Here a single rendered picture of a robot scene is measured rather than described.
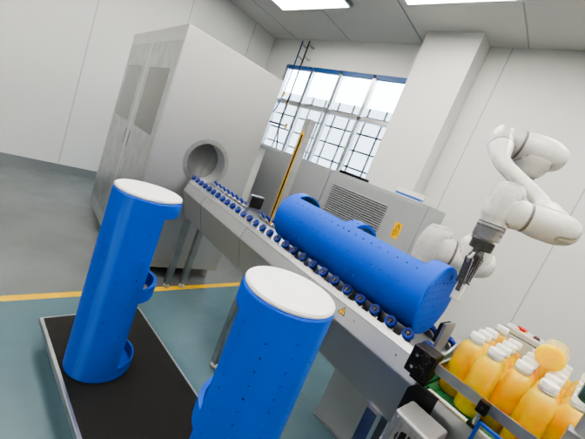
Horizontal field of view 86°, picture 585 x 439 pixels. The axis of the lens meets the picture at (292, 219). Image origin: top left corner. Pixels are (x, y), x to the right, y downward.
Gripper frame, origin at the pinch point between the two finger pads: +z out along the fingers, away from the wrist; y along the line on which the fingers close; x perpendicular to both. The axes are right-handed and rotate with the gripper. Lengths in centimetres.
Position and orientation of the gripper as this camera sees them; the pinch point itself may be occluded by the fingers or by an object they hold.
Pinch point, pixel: (458, 290)
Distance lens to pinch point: 131.2
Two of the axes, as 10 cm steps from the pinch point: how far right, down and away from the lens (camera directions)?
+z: -3.6, 9.2, 1.7
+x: -6.0, -3.7, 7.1
